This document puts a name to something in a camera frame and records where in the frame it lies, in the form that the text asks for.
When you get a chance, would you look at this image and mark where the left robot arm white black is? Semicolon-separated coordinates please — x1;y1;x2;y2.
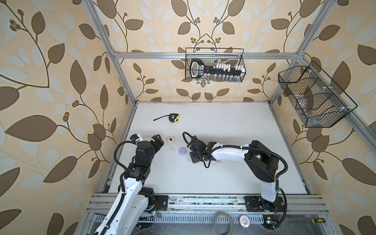
94;134;164;235

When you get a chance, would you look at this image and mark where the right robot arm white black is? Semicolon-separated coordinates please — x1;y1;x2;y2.
182;132;288;212

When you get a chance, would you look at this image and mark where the purple round earbud case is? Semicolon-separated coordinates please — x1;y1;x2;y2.
178;147;187;155

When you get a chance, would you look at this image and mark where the black yellow tape measure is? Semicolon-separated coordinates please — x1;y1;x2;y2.
153;113;179;122

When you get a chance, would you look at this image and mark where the grey tape roll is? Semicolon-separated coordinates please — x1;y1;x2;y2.
212;212;235;235

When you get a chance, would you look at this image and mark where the white round disc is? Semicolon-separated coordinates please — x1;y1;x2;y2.
239;214;251;228

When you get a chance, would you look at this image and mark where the black yellow screwdriver right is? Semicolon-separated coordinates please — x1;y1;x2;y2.
311;218;326;224

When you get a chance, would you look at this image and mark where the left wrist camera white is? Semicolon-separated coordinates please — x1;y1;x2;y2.
129;134;143;143

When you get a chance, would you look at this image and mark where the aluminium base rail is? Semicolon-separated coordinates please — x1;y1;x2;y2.
86;193;330;215

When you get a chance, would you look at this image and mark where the black wire basket back wall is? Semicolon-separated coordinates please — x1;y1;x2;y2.
185;47;246;83

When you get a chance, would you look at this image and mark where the black wire basket wall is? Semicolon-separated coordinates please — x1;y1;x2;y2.
185;47;246;83
278;61;358;128

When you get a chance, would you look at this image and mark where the black wire basket right wall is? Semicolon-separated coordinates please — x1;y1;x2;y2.
278;61;358;128

